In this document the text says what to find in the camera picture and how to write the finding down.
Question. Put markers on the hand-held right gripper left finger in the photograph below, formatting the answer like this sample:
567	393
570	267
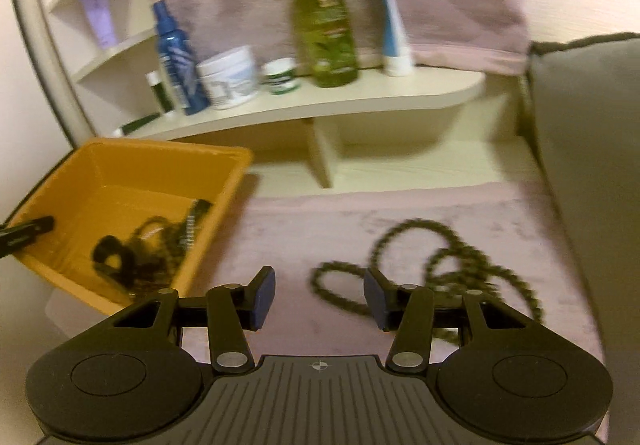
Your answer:
262	297

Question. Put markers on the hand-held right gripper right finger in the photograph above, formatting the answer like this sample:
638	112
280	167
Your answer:
380	297

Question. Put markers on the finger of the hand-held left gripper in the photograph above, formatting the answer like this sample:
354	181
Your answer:
35	225

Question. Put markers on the orange plastic tray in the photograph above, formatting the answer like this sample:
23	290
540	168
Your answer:
125	185

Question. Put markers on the pink fuzzy blanket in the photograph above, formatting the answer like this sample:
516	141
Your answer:
300	235

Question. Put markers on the black pencil white cap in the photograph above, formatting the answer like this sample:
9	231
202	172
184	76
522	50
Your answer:
137	125

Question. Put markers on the cream wooden shelf unit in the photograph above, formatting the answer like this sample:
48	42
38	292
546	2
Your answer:
375	95

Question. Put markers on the blue spray bottle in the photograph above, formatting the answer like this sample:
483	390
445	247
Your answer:
177	70

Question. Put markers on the purple tube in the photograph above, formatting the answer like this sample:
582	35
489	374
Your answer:
100	20

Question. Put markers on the small green-label jar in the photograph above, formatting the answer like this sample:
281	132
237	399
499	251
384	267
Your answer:
281	80

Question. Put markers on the white jar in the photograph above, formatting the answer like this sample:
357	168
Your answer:
227	80

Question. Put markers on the grey cushion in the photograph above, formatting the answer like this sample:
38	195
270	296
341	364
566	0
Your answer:
590	150

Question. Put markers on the white and blue tube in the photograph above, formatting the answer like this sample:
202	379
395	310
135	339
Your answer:
392	25

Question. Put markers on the green spray bottle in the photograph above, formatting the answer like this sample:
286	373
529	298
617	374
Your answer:
322	25

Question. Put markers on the pink hanging towel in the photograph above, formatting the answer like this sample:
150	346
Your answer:
240	0

